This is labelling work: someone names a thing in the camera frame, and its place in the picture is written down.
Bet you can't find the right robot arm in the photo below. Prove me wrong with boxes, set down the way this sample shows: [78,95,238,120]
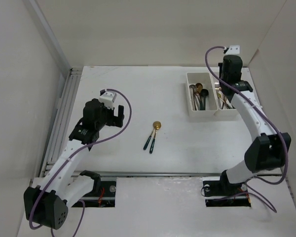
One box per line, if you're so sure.
[219,55,291,195]

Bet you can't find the gold spoon green handle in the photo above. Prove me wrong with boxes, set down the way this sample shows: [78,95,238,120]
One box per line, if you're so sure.
[196,83,206,110]
[149,129,157,154]
[143,121,162,150]

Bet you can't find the purple cable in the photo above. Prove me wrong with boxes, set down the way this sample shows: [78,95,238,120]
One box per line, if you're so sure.
[28,88,132,237]
[205,45,290,213]

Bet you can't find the black round spoon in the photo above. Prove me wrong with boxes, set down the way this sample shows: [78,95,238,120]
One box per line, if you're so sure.
[200,89,209,110]

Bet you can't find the silver fork green handle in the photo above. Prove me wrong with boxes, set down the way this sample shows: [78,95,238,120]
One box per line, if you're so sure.
[222,101,234,109]

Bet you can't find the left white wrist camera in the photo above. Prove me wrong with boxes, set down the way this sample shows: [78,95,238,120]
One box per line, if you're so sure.
[98,89,117,110]

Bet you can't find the thin copper bent fork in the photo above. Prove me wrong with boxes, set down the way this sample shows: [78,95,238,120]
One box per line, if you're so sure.
[217,86,232,110]

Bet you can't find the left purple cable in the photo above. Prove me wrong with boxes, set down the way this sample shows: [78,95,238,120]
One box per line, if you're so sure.
[28,88,132,237]

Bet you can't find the aluminium frame rail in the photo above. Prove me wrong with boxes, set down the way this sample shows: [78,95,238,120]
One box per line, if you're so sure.
[36,68,83,177]

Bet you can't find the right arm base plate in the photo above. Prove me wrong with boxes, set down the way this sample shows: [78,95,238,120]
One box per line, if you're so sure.
[201,177,251,207]

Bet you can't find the white left container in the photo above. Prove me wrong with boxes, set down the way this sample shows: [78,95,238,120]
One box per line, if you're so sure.
[185,72,218,121]

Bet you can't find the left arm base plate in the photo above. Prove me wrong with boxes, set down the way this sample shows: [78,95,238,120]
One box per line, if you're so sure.
[81,179,116,208]

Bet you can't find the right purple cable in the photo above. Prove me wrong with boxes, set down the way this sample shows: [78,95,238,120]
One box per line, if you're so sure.
[205,45,290,213]

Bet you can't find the white container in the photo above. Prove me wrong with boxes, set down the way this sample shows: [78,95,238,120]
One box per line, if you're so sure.
[185,72,218,121]
[212,76,239,119]

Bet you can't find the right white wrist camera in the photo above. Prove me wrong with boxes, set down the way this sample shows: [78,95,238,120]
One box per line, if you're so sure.
[223,45,240,55]

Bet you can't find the silver ridged spoon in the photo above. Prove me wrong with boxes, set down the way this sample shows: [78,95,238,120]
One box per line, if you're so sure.
[189,84,198,111]

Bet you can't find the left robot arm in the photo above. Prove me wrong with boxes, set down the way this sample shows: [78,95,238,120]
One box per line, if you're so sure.
[24,92,124,230]

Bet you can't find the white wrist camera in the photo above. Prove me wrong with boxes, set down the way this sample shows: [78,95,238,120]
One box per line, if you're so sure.
[98,89,117,110]
[223,45,240,55]

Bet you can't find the white right container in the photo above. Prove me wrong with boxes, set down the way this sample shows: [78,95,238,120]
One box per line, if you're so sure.
[212,76,239,119]

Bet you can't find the brown wooden spoon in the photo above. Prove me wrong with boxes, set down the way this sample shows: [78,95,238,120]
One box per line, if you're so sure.
[194,96,203,111]

